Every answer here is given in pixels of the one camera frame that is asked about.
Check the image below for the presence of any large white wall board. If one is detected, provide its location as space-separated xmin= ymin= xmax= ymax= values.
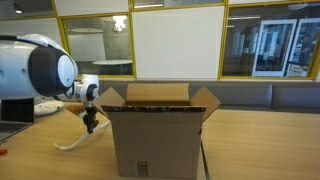
xmin=132 ymin=5 xmax=225 ymax=80

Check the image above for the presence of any bright pendant lamp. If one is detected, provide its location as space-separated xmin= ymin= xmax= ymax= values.
xmin=113 ymin=14 xmax=128 ymax=33

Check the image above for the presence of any white framed glass door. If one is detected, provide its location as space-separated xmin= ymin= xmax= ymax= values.
xmin=252 ymin=18 xmax=298 ymax=77
xmin=285 ymin=17 xmax=320 ymax=78

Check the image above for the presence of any white rope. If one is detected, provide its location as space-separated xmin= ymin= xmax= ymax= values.
xmin=53 ymin=119 xmax=111 ymax=152

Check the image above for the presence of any grey laptop with dark screen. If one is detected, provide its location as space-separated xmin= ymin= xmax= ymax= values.
xmin=0 ymin=98 xmax=35 ymax=144

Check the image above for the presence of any white rounded bag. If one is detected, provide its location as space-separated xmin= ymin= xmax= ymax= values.
xmin=33 ymin=99 xmax=65 ymax=117

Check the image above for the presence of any grey upholstered bench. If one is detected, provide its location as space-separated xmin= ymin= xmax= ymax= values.
xmin=98 ymin=79 xmax=320 ymax=113

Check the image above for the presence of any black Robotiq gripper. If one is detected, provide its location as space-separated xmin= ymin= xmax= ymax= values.
xmin=82 ymin=107 xmax=100 ymax=135

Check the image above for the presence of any round white background table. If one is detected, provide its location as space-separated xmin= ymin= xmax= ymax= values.
xmin=92 ymin=59 xmax=134 ymax=76

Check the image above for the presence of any open brown cardboard box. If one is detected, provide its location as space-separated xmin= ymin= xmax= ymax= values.
xmin=93 ymin=82 xmax=222 ymax=179

